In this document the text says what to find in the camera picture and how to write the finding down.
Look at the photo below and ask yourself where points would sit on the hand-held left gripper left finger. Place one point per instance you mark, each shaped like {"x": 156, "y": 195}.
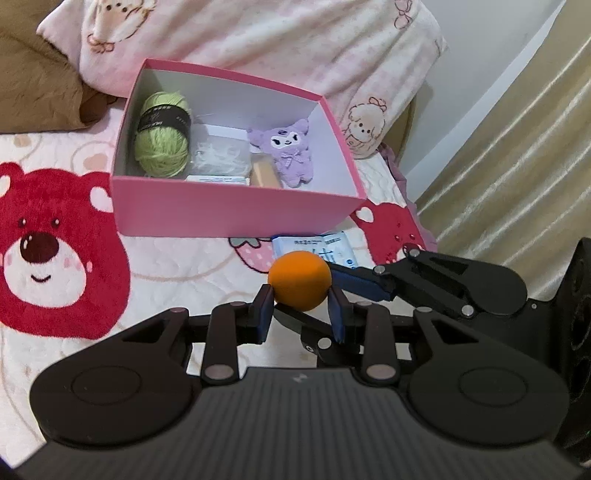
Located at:
{"x": 265, "y": 316}

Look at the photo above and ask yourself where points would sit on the light green yarn ball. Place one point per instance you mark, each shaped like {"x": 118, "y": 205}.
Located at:
{"x": 161, "y": 152}

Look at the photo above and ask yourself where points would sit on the brown pillow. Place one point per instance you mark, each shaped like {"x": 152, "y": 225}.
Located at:
{"x": 37, "y": 83}

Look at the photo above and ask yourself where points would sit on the pink cardboard box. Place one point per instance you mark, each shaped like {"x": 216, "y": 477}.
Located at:
{"x": 231, "y": 207}

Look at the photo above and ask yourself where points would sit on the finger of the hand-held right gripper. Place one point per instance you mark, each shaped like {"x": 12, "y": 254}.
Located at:
{"x": 360, "y": 281}

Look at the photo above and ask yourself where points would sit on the blue white tissue pack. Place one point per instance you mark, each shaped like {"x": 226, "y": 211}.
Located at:
{"x": 318, "y": 244}

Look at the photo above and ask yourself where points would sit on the pink cartoon print blanket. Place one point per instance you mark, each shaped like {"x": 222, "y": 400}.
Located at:
{"x": 277, "y": 41}

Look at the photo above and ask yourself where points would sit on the red bear print bed sheet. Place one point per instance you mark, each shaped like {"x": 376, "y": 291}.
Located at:
{"x": 161, "y": 277}

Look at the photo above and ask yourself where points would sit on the beige striped curtain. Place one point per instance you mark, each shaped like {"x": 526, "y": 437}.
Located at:
{"x": 508, "y": 184}

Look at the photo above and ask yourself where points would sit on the orange ball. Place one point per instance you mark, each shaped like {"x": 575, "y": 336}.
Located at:
{"x": 300, "y": 279}

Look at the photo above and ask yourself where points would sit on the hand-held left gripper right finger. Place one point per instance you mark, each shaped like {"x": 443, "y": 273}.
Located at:
{"x": 337, "y": 316}

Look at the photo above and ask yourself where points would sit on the clear bag of white filling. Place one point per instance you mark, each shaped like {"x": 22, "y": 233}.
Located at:
{"x": 217, "y": 154}

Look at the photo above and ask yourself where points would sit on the white packet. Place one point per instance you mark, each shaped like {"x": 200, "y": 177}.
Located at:
{"x": 217, "y": 179}

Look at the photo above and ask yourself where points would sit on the purple plush toy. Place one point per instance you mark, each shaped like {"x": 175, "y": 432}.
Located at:
{"x": 291, "y": 157}

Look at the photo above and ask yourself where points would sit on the tan wooden block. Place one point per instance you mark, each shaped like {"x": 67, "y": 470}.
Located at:
{"x": 264, "y": 175}

